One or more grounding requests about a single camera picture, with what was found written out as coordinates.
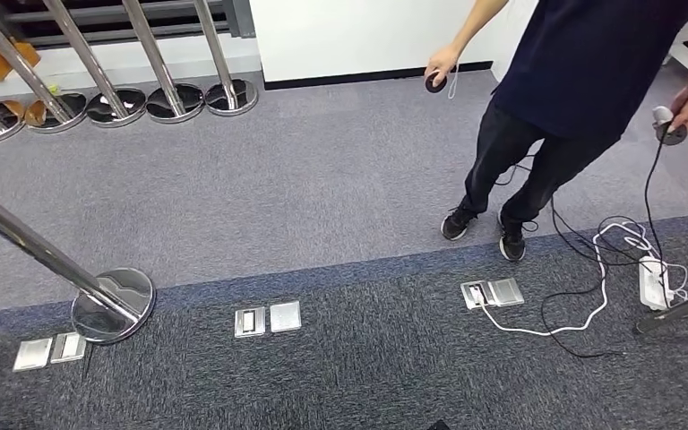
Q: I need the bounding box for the grey black hand controller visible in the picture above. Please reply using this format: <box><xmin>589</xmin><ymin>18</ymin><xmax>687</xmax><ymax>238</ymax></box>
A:
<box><xmin>651</xmin><ymin>105</ymin><xmax>688</xmax><ymax>147</ymax></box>

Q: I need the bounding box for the white power strip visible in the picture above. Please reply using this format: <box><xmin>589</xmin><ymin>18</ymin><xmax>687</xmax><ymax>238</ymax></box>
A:
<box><xmin>638</xmin><ymin>256</ymin><xmax>675</xmax><ymax>313</ymax></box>

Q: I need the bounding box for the silver floor socket plate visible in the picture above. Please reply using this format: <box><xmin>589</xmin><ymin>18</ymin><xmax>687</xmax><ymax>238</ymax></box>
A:
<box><xmin>487</xmin><ymin>277</ymin><xmax>526</xmax><ymax>308</ymax></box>
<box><xmin>13</xmin><ymin>338</ymin><xmax>53</xmax><ymax>374</ymax></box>
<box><xmin>49</xmin><ymin>331</ymin><xmax>88</xmax><ymax>365</ymax></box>
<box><xmin>234</xmin><ymin>306</ymin><xmax>268</xmax><ymax>340</ymax></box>
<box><xmin>269</xmin><ymin>300</ymin><xmax>303</xmax><ymax>334</ymax></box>
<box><xmin>460</xmin><ymin>280</ymin><xmax>495</xmax><ymax>311</ymax></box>

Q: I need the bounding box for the white floor cable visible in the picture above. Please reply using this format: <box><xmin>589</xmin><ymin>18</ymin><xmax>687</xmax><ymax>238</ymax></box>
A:
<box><xmin>469</xmin><ymin>219</ymin><xmax>688</xmax><ymax>339</ymax></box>

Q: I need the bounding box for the black floor cable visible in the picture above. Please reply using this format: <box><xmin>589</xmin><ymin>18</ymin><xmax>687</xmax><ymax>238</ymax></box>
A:
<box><xmin>494</xmin><ymin>121</ymin><xmax>673</xmax><ymax>360</ymax></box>

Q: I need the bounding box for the chrome stanchion black top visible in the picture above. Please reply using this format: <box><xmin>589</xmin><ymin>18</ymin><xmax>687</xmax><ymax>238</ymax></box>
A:
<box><xmin>0</xmin><ymin>177</ymin><xmax>157</xmax><ymax>347</ymax></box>

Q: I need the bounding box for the black round hand controller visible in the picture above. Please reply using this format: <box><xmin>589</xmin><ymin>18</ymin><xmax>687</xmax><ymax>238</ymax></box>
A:
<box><xmin>424</xmin><ymin>59</ymin><xmax>461</xmax><ymax>101</ymax></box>

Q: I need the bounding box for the black metal railing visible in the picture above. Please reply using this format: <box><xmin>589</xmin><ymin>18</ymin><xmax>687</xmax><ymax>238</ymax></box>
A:
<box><xmin>0</xmin><ymin>0</ymin><xmax>257</xmax><ymax>50</ymax></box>

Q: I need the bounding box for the person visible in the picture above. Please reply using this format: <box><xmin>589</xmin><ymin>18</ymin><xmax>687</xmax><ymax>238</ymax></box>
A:
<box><xmin>424</xmin><ymin>0</ymin><xmax>688</xmax><ymax>263</ymax></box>

